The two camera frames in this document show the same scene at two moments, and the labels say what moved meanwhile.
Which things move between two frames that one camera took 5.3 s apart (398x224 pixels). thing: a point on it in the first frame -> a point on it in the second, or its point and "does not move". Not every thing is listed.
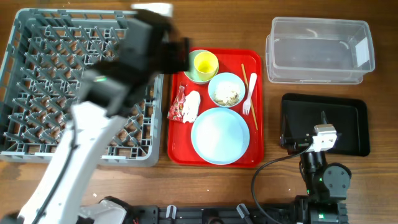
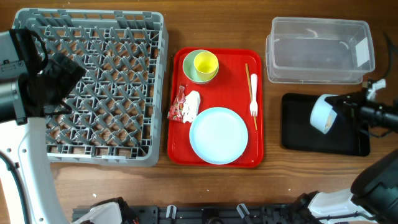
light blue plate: (220, 135) does not move
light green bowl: (192, 74) does not move
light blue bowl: (226, 89) -> (323, 114)
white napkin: (191, 106) does not move
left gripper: (178, 50) -> (69, 79)
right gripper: (299, 145) -> (352, 102)
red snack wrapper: (176, 112) does not move
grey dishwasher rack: (42, 74) does not move
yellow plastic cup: (207, 65) does not move
